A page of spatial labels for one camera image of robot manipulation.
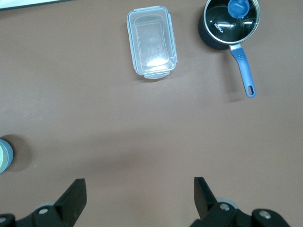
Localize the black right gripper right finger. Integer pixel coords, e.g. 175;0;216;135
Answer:
188;176;292;227

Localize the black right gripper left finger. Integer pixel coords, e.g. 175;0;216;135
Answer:
0;178;87;227

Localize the blue bowl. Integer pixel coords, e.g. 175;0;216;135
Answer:
0;138;15;175

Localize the brown table cover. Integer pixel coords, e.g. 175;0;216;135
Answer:
0;0;303;227

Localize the clear plastic food container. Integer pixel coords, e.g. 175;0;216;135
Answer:
126;5;178;80

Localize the glass lid blue knob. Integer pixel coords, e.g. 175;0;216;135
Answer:
204;0;261;46

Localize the white table edge strip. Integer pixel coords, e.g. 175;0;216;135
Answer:
0;0;67;10

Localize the black saucepan blue handle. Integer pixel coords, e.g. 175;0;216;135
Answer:
198;0;261;98

